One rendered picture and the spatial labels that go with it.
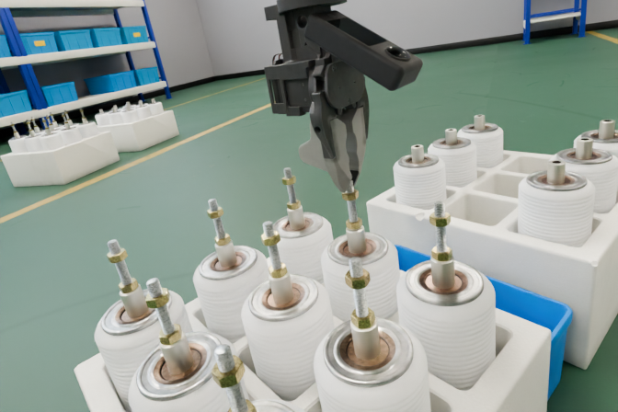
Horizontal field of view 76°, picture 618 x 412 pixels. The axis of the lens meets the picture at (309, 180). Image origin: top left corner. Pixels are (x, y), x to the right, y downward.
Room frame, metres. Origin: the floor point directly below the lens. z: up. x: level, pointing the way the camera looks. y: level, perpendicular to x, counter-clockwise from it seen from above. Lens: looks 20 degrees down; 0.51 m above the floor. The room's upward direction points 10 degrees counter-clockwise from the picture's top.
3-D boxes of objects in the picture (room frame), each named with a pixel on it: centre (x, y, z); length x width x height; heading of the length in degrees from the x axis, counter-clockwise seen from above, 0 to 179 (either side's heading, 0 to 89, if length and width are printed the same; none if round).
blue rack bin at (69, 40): (5.04, 2.54, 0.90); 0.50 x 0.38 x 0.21; 61
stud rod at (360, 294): (0.26, -0.02, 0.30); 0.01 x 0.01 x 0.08
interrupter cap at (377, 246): (0.43, -0.05, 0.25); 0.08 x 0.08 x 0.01
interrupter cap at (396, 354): (0.26, -0.02, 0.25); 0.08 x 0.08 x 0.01
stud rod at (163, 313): (0.28, 0.14, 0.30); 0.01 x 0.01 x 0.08
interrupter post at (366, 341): (0.26, -0.02, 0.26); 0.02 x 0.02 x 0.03
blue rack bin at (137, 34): (5.78, 2.12, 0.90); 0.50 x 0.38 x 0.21; 61
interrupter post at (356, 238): (0.43, -0.05, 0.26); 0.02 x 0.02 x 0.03
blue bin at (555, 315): (0.50, -0.18, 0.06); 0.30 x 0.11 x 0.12; 37
